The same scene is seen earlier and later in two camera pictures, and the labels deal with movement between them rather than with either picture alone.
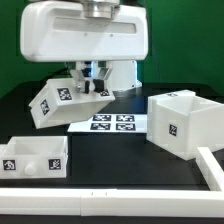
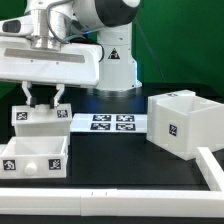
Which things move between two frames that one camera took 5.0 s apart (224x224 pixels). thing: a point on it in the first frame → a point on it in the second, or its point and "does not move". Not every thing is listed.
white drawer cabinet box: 181,122 does not move
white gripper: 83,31 → 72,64
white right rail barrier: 211,170 does not move
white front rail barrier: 109,202 does not move
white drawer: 59,102 → 43,121
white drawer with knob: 34,157 does not move
